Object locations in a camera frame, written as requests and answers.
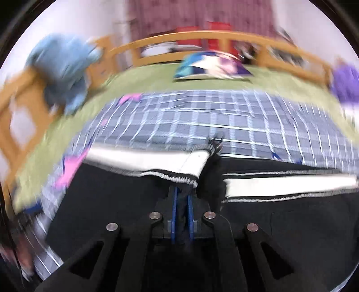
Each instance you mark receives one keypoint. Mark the red chair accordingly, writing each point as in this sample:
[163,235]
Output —
[220,32]
[187,35]

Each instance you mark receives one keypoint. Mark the colourful geometric pillow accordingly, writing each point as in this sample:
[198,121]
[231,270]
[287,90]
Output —
[207,66]

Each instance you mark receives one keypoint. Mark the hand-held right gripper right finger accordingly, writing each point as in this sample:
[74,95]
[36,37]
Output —
[191,210]

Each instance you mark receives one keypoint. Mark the grey plaid blanket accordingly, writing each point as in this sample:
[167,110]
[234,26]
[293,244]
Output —
[224,118]

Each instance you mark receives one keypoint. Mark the purple plush toy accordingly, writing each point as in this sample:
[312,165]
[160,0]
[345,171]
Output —
[346,81]

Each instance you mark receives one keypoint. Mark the black pants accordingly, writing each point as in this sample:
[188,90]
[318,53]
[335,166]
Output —
[294,224]

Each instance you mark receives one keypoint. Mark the green bed sheet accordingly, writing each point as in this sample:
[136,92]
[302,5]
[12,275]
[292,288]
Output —
[140,78]

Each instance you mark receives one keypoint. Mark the maroon patterned curtain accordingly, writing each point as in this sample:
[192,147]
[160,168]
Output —
[196,15]

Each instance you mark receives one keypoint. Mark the light blue fleece blanket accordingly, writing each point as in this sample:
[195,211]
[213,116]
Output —
[64,67]

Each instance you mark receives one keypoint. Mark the wooden bed frame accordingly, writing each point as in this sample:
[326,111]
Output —
[157,42]

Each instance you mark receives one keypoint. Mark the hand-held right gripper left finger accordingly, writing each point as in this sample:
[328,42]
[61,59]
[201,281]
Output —
[174,207]

